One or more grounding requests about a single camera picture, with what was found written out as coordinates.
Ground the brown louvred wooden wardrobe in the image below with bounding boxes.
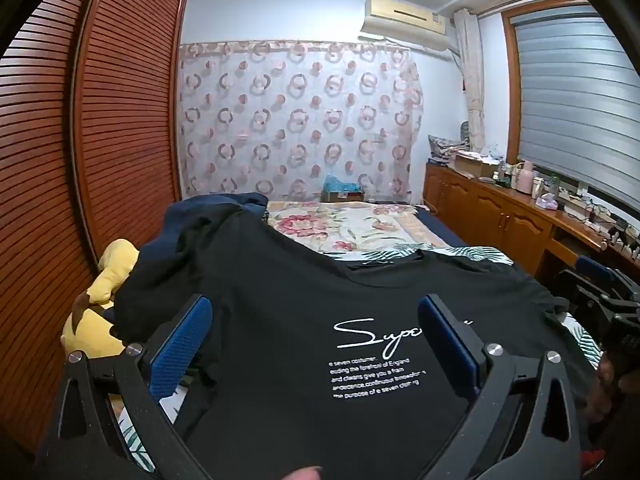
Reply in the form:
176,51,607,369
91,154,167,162
0,0,190,456

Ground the blue plastic bag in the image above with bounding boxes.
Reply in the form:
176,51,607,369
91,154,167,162
322,174,363,196

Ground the beige wall air conditioner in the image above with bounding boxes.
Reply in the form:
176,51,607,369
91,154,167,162
359,0,451,52

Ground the person's right hand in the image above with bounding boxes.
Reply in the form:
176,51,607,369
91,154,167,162
584,352,621,426

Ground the open cardboard box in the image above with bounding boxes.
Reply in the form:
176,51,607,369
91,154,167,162
452,152,501,179

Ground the navy bed sheet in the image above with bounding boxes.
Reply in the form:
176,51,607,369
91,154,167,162
417,207,468,248

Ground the grey window blind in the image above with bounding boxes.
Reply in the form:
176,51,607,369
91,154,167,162
512,5,640,196

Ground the black printed T-shirt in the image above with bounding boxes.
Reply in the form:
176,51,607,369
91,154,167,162
112,205,601,480

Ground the navy folded blanket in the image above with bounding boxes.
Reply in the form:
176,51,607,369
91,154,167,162
160,192,271,251

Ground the pink thermos jug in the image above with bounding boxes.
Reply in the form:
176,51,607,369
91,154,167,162
515,159,535,195

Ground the floral blanket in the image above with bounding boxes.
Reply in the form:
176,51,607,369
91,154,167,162
265,200,466,261

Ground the beige window curtain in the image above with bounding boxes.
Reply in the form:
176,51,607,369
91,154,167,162
452,7,488,153

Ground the yellow plush toy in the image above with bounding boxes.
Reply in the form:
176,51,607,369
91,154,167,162
60,239,141,361

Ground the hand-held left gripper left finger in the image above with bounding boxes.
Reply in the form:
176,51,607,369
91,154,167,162
35,294,216,480

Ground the person's left hand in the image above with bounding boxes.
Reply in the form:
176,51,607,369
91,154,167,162
280,466,324,480

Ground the palm leaf print sheet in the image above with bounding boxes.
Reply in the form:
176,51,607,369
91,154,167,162
112,242,608,473

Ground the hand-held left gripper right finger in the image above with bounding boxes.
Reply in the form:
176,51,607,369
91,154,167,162
417,294,583,480

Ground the sheer circle-pattern curtain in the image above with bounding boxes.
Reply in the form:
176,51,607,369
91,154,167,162
179,40,425,206

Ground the long wooden cabinet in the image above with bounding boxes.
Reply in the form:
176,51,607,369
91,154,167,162
422,160,640,281

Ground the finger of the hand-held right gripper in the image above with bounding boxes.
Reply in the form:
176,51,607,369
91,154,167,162
554,269,608,322
575,255,630,293

